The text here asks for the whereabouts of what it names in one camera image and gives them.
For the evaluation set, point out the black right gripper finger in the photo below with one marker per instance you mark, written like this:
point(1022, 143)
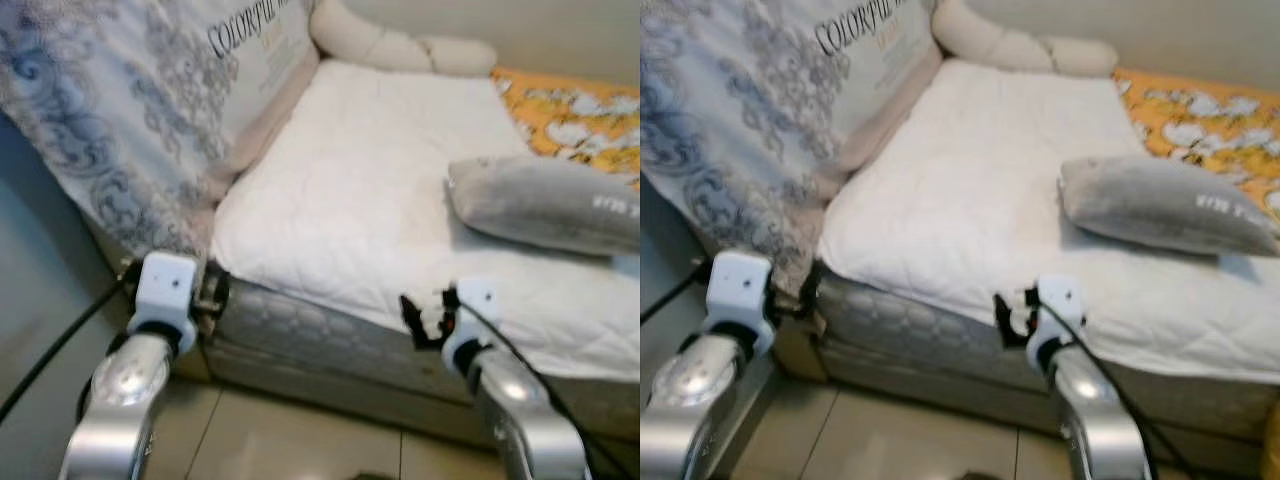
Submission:
point(1031, 302)
point(1003, 315)
point(449, 303)
point(409, 315)

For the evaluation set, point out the grey embroidered pillow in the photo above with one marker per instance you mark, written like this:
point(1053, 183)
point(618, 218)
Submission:
point(540, 205)
point(1160, 205)

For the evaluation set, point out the yellow cartoon print blanket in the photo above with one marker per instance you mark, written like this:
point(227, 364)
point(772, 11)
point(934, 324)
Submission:
point(1200, 120)
point(570, 115)

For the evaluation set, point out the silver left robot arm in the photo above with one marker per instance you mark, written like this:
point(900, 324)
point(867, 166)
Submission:
point(680, 400)
point(115, 400)

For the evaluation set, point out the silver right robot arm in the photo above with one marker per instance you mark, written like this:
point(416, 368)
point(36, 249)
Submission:
point(520, 420)
point(1095, 420)

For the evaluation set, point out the grey quilted mattress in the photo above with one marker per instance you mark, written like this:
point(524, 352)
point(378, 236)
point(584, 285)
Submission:
point(300, 320)
point(900, 320)

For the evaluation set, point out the beige bed base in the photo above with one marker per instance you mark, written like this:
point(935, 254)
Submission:
point(900, 385)
point(300, 370)

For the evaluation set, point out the white quilted mattress pad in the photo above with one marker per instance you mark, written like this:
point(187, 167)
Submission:
point(350, 190)
point(960, 190)

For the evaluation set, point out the cream long bolster pillow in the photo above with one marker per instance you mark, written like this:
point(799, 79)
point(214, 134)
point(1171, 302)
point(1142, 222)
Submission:
point(380, 45)
point(1000, 45)

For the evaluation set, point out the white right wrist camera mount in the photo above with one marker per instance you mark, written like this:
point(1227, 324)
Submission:
point(1062, 305)
point(475, 310)

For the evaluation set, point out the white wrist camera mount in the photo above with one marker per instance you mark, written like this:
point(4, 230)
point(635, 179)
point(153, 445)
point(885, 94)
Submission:
point(165, 290)
point(1062, 305)
point(740, 290)
point(475, 310)

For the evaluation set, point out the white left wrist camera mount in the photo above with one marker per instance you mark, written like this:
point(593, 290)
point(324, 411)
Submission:
point(165, 290)
point(740, 290)

